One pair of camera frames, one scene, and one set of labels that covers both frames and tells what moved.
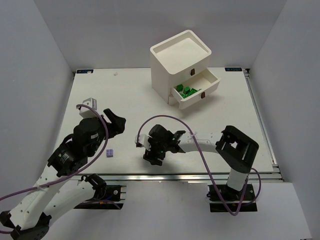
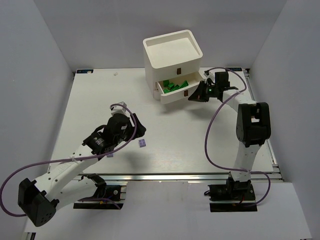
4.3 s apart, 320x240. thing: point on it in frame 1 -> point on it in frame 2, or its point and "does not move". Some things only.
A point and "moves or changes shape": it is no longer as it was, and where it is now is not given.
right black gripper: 152,149 -> 204,90
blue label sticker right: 233,69 does not move
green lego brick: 186,90 -> 171,85
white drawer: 195,88 moves or changes shape
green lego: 191,91 -> 166,90
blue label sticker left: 86,71 does not move
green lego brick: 180,87 -> 166,83
